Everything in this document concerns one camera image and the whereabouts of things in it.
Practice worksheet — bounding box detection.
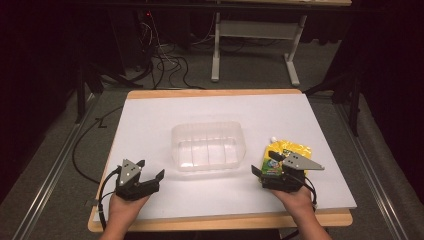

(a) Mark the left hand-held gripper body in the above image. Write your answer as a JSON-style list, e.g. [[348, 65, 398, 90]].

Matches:
[[114, 159, 161, 202]]

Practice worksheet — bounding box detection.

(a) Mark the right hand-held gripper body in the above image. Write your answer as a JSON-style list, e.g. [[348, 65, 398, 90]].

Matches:
[[260, 152, 326, 194]]

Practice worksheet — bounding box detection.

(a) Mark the yellow pouch with white cap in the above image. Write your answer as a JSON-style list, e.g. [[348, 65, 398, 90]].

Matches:
[[261, 135, 313, 178]]

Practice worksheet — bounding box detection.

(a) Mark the person's right hand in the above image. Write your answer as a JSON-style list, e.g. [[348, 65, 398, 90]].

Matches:
[[270, 187, 316, 218]]

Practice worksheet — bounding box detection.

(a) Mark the person's left hand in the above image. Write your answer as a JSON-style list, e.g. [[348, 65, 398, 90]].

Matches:
[[108, 193, 150, 227]]

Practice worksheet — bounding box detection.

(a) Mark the clear plastic container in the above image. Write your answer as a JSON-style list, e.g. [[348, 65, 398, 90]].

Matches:
[[171, 121, 247, 173]]

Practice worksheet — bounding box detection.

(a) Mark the white table mat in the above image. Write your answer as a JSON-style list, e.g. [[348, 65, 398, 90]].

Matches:
[[92, 93, 358, 222]]

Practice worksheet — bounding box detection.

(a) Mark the black metal stand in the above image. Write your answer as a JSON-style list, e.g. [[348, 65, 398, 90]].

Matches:
[[303, 64, 364, 138], [73, 58, 145, 125]]

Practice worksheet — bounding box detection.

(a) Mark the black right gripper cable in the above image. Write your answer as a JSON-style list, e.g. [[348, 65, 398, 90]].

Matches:
[[303, 175, 318, 210]]

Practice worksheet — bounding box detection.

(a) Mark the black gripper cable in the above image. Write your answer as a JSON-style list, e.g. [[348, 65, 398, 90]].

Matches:
[[97, 166, 122, 232], [303, 175, 318, 210]]

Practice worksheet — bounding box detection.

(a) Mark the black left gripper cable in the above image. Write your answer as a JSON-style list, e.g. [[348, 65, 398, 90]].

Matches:
[[97, 166, 122, 232]]

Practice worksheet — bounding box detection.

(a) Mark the black floor cable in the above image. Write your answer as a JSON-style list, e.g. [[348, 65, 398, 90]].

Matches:
[[72, 105, 125, 185]]

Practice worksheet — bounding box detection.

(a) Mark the metal floor rail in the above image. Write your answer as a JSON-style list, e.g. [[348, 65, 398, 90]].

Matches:
[[12, 93, 98, 240], [333, 99, 403, 240]]

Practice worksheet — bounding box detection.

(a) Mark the tangle of cables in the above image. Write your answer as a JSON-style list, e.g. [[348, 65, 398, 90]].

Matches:
[[132, 11, 208, 91]]

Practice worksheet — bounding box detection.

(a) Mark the white desk frame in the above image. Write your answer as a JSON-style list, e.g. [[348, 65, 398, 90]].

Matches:
[[210, 12, 308, 88]]

